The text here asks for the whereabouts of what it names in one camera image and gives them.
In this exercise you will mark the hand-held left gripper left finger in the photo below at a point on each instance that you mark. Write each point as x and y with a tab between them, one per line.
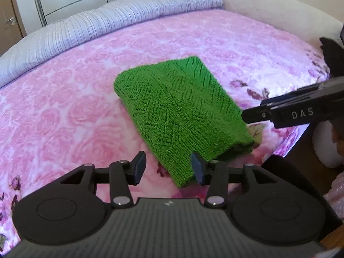
139	168

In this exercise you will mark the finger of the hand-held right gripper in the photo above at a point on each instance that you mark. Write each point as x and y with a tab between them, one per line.
290	95
256	114

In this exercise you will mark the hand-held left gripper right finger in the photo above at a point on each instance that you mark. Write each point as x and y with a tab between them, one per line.
197	169

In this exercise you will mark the green knitted sweater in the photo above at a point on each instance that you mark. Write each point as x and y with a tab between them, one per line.
177	104

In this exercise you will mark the white round object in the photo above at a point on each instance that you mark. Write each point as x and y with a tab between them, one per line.
326	145

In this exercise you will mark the black cloth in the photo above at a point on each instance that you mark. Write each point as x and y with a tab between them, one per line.
332	53

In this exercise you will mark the black round object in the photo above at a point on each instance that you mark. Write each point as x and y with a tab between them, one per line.
301	177

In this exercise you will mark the pink floral blanket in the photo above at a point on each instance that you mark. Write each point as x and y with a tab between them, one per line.
80	113

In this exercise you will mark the white padded headboard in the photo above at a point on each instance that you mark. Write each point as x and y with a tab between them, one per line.
279	8

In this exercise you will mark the pink plastic bag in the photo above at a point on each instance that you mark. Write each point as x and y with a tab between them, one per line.
336	190

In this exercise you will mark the pale ribbed quilt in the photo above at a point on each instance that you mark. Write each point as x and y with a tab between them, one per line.
88	24

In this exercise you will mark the wooden door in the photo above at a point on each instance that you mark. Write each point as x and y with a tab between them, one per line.
6	18

